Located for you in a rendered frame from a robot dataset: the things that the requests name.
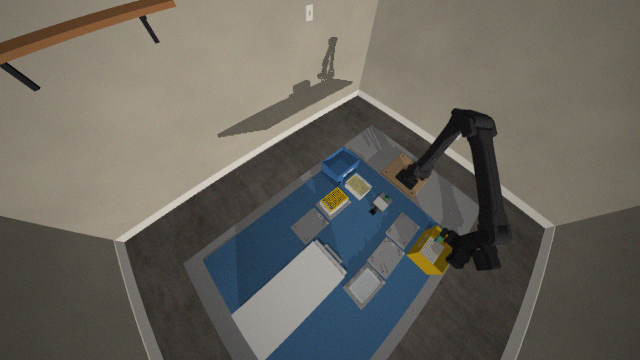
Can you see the white button box with green key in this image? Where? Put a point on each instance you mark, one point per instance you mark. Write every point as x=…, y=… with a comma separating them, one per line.
x=380, y=203

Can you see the white multiwell plate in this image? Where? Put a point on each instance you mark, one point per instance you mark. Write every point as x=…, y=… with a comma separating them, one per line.
x=364, y=285

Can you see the yellow open-top bin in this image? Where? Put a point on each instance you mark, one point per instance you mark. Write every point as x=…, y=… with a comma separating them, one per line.
x=423, y=263

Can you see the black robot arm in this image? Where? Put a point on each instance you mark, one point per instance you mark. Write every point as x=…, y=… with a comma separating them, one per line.
x=479, y=131

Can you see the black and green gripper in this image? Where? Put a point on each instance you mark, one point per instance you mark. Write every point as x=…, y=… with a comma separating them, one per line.
x=451, y=234

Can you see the blue bench mat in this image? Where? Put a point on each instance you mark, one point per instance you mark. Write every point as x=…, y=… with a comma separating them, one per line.
x=337, y=329

